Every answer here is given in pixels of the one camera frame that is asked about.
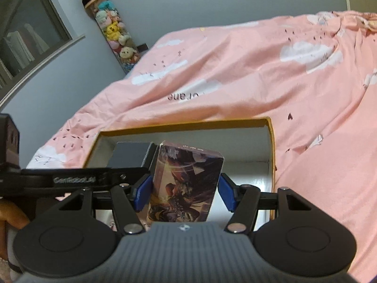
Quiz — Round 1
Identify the window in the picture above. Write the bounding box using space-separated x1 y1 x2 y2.
0 0 86 107

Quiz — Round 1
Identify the illustrated card box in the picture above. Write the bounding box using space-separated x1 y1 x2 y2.
146 141 225 223

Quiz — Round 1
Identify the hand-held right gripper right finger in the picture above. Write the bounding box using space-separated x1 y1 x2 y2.
219 172 339 233

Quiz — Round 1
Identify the pink cloud-print duvet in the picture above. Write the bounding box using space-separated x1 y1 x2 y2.
25 10 377 283

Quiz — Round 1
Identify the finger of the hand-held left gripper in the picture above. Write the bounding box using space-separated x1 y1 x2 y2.
102 166 151 187

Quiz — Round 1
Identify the dark grey box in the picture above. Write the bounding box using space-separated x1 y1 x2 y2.
107 141 158 170

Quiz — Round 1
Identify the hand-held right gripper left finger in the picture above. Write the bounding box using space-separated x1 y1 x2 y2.
35 173 154 236

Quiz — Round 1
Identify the person's left hand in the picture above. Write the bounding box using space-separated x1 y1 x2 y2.
0 200 30 230

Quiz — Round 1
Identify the orange cardboard box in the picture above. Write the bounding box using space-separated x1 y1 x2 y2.
82 116 276 221

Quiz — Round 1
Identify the clear column of plush toys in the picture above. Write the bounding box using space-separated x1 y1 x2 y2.
82 0 142 74

